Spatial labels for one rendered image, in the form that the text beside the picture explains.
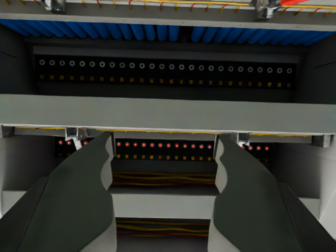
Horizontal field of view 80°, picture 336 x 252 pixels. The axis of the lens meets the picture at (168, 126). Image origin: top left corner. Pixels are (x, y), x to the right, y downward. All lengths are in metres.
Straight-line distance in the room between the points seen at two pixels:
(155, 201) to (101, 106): 0.21
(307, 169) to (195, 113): 0.30
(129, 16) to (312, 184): 0.46
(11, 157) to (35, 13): 0.28
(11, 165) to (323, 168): 0.61
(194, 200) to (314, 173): 0.25
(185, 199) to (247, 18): 0.32
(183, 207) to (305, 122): 0.25
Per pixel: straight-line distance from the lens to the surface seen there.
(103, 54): 0.45
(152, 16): 0.32
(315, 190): 0.51
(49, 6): 0.31
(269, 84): 0.48
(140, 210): 0.42
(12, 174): 0.52
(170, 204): 0.41
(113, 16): 0.32
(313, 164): 0.51
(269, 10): 0.31
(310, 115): 0.37
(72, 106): 0.33
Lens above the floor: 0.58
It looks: 26 degrees up
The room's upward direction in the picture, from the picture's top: 178 degrees counter-clockwise
